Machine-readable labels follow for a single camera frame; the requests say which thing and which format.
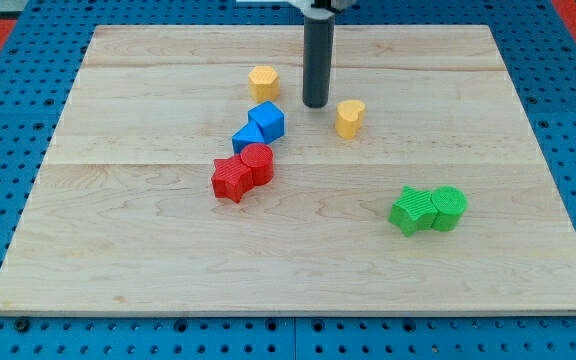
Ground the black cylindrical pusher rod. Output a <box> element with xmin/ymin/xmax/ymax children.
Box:
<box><xmin>302</xmin><ymin>16</ymin><xmax>335</xmax><ymax>108</ymax></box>

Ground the white rod mount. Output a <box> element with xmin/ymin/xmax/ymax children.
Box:
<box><xmin>287</xmin><ymin>0</ymin><xmax>357</xmax><ymax>19</ymax></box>

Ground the yellow heart block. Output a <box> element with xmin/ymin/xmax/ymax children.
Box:
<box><xmin>334</xmin><ymin>99</ymin><xmax>366</xmax><ymax>140</ymax></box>

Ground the yellow hexagon block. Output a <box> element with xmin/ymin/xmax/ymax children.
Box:
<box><xmin>248</xmin><ymin>65</ymin><xmax>280</xmax><ymax>103</ymax></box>

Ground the blue cube block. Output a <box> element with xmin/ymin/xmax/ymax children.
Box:
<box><xmin>248</xmin><ymin>101</ymin><xmax>285</xmax><ymax>144</ymax></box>

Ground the blue triangle block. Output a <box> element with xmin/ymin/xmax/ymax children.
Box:
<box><xmin>232</xmin><ymin>122</ymin><xmax>265</xmax><ymax>154</ymax></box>

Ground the red cylinder block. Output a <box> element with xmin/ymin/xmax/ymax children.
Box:
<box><xmin>240</xmin><ymin>143</ymin><xmax>274</xmax><ymax>186</ymax></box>

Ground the red star block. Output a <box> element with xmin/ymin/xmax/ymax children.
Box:
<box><xmin>211</xmin><ymin>154</ymin><xmax>254</xmax><ymax>203</ymax></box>

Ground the light wooden board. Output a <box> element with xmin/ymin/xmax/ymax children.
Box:
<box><xmin>0</xmin><ymin>25</ymin><xmax>576</xmax><ymax>317</ymax></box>

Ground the green star block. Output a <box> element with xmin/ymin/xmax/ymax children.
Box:
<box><xmin>388</xmin><ymin>186</ymin><xmax>438</xmax><ymax>237</ymax></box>

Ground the green cylinder block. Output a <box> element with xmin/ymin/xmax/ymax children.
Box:
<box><xmin>431</xmin><ymin>186</ymin><xmax>468</xmax><ymax>232</ymax></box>

